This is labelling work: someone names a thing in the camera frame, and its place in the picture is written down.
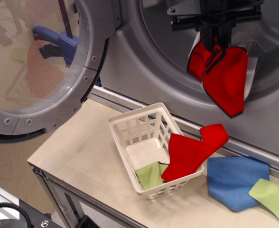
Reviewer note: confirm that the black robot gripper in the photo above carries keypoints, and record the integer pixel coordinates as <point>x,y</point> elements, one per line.
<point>207,14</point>

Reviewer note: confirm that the red cloth with black trim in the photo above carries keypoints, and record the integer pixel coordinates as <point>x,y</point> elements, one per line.
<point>222,73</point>

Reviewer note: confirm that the white plastic laundry basket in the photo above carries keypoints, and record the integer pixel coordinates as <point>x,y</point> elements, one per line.
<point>142,137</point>

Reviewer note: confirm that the grey washing machine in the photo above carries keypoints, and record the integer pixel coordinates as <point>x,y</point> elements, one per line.
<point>146,60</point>

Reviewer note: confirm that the plain red cloth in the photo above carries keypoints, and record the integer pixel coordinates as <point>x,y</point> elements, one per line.
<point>187,154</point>

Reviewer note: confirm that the blue cloth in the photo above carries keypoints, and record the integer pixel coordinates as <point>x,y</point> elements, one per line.
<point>231,178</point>

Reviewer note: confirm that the blue bar clamp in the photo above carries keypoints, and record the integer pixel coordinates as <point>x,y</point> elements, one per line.
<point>60,45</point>

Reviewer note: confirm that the green cloth in basket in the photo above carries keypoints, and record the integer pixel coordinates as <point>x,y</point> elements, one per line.
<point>150,176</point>

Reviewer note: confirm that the round glass washer door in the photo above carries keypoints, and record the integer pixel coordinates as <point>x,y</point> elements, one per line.
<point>39,95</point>

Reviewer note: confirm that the green cloth on table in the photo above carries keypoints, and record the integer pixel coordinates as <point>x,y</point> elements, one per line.
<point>266,193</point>

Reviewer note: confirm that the aluminium table frame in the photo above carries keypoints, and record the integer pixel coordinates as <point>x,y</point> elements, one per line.
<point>67,201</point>

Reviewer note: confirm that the black base with cable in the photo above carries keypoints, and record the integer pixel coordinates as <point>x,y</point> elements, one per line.
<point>27,217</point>

